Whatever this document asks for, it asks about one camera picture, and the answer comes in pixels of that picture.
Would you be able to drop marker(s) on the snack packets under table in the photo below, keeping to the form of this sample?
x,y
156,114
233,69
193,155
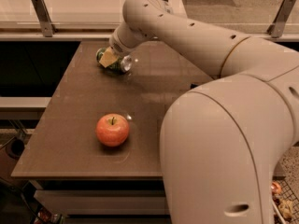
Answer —
x,y
44,216

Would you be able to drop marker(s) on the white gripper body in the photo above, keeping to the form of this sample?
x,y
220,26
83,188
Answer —
x,y
119,46

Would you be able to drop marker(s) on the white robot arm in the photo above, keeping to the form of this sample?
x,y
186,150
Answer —
x,y
220,142

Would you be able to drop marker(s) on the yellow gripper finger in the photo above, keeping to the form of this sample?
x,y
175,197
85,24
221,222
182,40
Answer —
x,y
107,57

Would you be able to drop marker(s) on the blue snack bar wrapper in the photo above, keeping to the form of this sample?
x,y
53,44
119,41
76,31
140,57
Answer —
x,y
193,86

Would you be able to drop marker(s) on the red apple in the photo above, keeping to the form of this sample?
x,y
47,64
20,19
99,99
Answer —
x,y
112,130

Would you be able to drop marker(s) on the left metal railing bracket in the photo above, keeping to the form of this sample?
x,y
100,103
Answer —
x,y
43,16

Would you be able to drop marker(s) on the dark round bin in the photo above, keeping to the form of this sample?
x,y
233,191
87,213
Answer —
x,y
15,148

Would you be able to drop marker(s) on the wire basket with snacks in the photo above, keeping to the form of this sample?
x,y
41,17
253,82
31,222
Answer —
x,y
285,203

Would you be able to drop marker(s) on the green soda can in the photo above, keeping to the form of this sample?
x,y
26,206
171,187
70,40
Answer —
x,y
122,65

